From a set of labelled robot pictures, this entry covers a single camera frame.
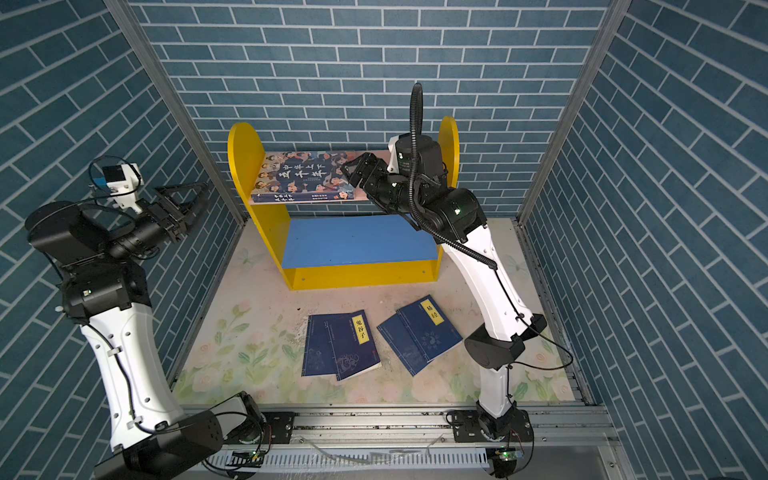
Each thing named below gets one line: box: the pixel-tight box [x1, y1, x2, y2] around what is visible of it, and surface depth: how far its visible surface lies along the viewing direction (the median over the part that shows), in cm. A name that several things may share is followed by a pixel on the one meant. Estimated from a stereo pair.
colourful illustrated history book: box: [250, 150, 369, 205], surface depth 72 cm
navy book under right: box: [376, 312, 430, 377], surface depth 89 cm
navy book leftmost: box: [301, 314, 337, 377], surface depth 87 cm
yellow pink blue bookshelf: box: [228, 116, 460, 291], surface depth 77 cm
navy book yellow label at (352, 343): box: [324, 309, 382, 381], surface depth 88 cm
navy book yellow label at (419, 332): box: [377, 294, 463, 377], surface depth 91 cm
